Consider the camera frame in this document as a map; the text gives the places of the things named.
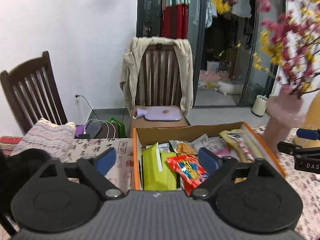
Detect red blue hanging garment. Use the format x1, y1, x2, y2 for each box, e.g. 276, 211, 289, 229
161, 0, 190, 39

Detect white cat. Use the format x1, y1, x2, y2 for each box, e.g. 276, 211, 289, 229
217, 81, 244, 96

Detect purple hot water bottle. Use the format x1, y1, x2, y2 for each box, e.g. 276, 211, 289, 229
133, 106, 182, 121

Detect yellow floral snack bag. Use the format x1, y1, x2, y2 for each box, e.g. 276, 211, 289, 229
219, 129, 263, 163

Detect yellow and pink flower branches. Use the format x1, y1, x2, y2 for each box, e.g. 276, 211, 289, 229
212, 0, 320, 99

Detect yellow thermos jug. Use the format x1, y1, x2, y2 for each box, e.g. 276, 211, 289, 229
293, 93, 320, 148

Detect white waste bin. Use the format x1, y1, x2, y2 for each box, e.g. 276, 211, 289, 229
251, 95, 268, 117

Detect red snack packet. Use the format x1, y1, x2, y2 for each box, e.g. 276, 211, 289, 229
167, 155, 209, 196

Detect patterned folded blanket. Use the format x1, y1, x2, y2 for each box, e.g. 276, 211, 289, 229
10, 118, 76, 161

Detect dark wooden chair left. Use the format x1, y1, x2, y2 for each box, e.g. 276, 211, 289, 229
1, 51, 67, 133

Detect calligraphy print tablecloth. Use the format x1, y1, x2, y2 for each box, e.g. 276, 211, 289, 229
62, 134, 319, 239

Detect beige jacket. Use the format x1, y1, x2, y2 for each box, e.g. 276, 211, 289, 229
120, 36, 194, 114

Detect wooden chair with jacket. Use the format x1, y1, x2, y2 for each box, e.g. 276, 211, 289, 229
135, 43, 182, 107

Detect red cardboard snack box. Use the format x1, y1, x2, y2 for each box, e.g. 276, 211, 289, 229
132, 121, 287, 191

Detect orange chip snack packet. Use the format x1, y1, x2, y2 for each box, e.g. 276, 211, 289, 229
175, 142, 197, 155

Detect black cloth bundle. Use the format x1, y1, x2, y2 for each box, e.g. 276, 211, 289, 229
1, 148, 50, 215

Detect pink vase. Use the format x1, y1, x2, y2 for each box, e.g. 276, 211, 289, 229
262, 88, 305, 155

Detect long green snack pack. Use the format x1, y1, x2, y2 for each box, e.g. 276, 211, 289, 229
142, 143, 177, 191

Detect white charger cable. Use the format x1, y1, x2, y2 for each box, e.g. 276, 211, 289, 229
74, 94, 101, 136

